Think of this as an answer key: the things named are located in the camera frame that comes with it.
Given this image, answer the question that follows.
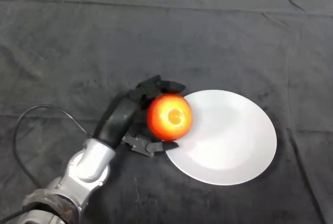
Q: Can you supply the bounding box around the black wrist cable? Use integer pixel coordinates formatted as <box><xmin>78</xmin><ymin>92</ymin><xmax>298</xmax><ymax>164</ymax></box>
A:
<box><xmin>0</xmin><ymin>104</ymin><xmax>92</xmax><ymax>222</ymax></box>

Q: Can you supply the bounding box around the black cloth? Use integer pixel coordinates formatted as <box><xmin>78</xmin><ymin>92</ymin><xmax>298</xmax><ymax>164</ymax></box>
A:
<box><xmin>0</xmin><ymin>0</ymin><xmax>333</xmax><ymax>224</ymax></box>

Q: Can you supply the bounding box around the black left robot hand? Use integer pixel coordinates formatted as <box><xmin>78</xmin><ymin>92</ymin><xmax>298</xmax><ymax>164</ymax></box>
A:
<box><xmin>93</xmin><ymin>74</ymin><xmax>186</xmax><ymax>157</ymax></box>

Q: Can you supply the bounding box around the white round plate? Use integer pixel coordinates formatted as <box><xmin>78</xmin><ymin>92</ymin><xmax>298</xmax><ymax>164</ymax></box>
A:
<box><xmin>164</xmin><ymin>89</ymin><xmax>278</xmax><ymax>186</ymax></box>

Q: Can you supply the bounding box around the red yellow apple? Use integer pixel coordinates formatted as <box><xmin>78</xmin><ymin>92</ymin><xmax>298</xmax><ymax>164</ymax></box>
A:
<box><xmin>146</xmin><ymin>93</ymin><xmax>194</xmax><ymax>142</ymax></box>

